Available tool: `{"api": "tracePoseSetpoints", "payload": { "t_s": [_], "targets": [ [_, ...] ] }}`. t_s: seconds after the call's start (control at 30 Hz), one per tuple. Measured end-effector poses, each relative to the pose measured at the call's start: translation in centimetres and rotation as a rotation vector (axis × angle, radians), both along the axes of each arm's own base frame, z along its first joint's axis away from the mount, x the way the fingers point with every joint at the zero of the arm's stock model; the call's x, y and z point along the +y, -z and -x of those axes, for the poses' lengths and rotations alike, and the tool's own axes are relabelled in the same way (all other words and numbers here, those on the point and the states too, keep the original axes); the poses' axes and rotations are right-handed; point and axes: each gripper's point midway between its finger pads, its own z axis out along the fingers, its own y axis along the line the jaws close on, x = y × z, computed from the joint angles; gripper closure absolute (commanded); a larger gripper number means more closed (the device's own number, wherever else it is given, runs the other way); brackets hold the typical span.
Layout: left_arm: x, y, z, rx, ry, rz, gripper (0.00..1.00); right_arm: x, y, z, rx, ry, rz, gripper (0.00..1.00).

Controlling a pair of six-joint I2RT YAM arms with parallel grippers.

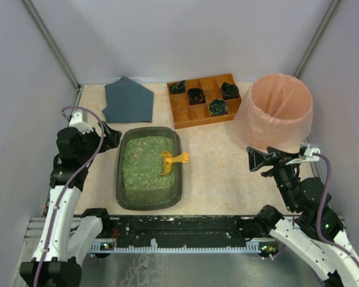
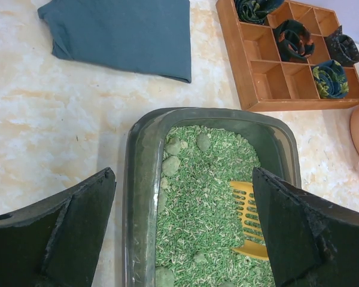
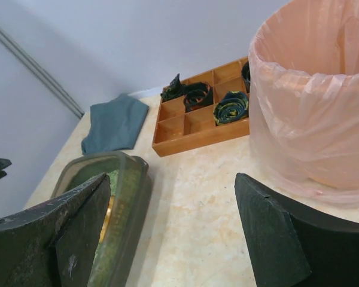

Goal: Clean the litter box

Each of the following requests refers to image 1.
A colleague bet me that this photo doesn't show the rolled tie green pattern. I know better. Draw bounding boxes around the rolled tie green pattern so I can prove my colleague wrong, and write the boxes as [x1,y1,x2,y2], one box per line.
[168,80,185,94]

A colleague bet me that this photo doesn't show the orange wooden compartment tray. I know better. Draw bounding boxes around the orange wooden compartment tray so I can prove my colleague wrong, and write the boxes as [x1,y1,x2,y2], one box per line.
[166,74,242,129]

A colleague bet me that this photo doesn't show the rolled tie yellow floral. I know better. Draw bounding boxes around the rolled tie yellow floral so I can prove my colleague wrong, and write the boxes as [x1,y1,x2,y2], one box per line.
[208,99,228,117]

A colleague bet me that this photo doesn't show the dark grey litter box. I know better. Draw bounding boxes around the dark grey litter box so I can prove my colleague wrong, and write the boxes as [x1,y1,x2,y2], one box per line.
[115,127,183,210]

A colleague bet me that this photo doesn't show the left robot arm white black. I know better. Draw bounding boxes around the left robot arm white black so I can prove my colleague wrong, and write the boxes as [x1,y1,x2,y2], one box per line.
[19,121,122,286]

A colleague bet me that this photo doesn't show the rolled tie dark grey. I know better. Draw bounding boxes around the rolled tie dark grey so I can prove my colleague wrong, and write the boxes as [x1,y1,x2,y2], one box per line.
[221,82,240,100]

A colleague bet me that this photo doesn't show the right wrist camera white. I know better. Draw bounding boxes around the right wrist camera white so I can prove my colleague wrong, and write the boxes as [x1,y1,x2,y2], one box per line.
[286,142,321,165]

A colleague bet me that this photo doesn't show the folded grey-blue cloth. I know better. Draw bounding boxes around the folded grey-blue cloth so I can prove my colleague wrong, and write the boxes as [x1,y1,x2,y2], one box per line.
[102,77,154,123]

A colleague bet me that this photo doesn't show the yellow litter scoop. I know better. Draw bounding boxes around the yellow litter scoop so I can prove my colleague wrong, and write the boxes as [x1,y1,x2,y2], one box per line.
[159,151,190,176]

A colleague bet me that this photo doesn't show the trash bin with pink bag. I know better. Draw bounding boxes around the trash bin with pink bag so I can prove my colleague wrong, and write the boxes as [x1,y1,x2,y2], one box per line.
[232,74,314,152]

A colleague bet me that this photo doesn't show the green litter pellets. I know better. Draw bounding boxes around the green litter pellets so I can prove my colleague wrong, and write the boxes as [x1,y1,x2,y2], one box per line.
[122,136,175,191]

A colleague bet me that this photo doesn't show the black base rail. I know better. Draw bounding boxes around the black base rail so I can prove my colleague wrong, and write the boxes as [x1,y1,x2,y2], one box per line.
[89,215,283,258]

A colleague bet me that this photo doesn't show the rolled tie orange pattern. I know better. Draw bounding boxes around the rolled tie orange pattern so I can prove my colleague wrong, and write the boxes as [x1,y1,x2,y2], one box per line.
[187,88,206,105]

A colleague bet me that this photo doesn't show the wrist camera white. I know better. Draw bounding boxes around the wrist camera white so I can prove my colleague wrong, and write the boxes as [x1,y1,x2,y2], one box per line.
[68,109,93,135]
[286,142,321,165]

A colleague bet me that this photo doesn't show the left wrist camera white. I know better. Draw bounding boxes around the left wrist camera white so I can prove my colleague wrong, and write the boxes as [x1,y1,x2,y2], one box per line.
[68,109,93,135]

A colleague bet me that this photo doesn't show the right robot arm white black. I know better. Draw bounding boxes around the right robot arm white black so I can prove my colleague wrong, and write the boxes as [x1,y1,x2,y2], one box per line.
[247,143,359,286]

